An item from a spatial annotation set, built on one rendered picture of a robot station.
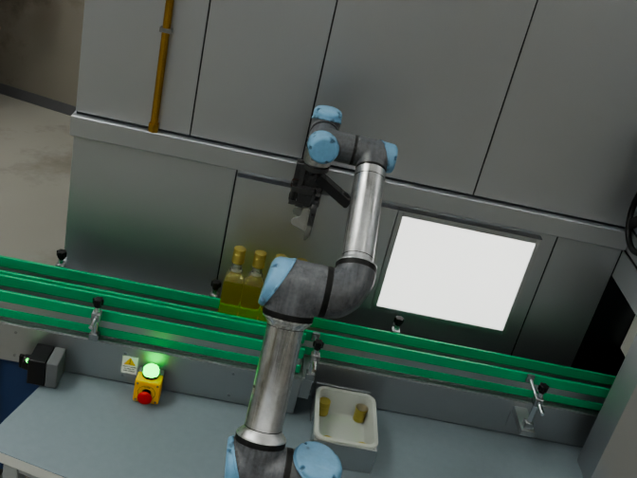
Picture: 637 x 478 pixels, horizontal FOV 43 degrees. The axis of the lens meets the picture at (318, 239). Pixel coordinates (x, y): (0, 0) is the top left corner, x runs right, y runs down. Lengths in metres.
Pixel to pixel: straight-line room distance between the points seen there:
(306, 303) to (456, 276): 0.78
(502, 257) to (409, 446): 0.61
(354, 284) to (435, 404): 0.78
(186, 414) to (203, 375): 0.12
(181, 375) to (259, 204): 0.53
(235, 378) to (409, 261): 0.61
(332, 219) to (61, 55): 4.06
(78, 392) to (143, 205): 0.56
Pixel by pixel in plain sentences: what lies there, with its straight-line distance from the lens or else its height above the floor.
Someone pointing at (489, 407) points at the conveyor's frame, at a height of 0.84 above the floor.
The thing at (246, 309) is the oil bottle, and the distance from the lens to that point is 2.33.
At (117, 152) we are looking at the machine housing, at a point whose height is 1.31.
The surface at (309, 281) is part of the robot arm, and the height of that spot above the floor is 1.36.
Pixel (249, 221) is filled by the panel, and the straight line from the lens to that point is 2.36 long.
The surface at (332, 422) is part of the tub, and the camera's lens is 2.35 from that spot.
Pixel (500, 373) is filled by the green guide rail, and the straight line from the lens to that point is 2.46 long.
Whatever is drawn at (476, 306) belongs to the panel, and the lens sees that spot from 2.52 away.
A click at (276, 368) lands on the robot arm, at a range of 1.81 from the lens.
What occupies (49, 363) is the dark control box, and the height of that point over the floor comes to 0.83.
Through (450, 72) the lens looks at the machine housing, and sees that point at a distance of 2.24.
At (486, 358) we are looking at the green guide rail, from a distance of 2.52.
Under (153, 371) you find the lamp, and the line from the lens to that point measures 2.27.
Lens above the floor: 2.24
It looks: 27 degrees down
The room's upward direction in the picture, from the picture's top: 14 degrees clockwise
